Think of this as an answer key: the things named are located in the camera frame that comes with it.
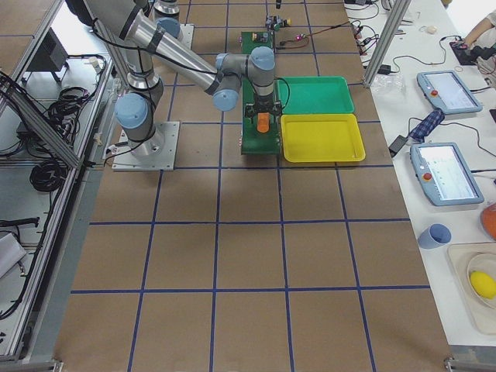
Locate lower teach pendant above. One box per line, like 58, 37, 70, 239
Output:
409, 143, 484, 206

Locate green plastic tray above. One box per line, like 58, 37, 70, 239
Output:
277, 76, 355, 115

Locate yellow lemon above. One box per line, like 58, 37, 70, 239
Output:
469, 271, 495, 299

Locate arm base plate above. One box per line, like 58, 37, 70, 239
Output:
110, 122, 180, 171
170, 23, 195, 49

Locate folded blue plaid umbrella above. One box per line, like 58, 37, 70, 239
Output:
408, 108, 445, 143

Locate coiled black cables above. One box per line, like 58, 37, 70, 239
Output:
29, 158, 67, 194

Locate person hand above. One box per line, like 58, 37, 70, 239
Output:
463, 33, 479, 46

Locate beige tray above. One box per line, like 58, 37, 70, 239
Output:
447, 243, 495, 336

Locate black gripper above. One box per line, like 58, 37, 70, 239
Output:
243, 100, 281, 124

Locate yellow plastic tray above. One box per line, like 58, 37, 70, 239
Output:
281, 114, 366, 163

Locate upper teach pendant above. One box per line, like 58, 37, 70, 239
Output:
416, 71, 482, 115

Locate plain orange cylinder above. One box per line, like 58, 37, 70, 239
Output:
257, 112, 270, 133

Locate green conveyor belt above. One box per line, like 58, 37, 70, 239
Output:
239, 31, 281, 155

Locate aluminium frame post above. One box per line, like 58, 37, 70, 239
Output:
363, 0, 411, 88

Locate blue plastic cup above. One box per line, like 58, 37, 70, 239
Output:
418, 223, 452, 250

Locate black power adapter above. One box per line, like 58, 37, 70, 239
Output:
388, 135, 408, 158

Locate beige bowl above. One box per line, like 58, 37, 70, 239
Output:
467, 253, 495, 309

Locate teach pendant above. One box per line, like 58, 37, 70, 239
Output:
416, 71, 482, 115
409, 143, 484, 206

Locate orange round object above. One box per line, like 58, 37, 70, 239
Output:
480, 203, 496, 239

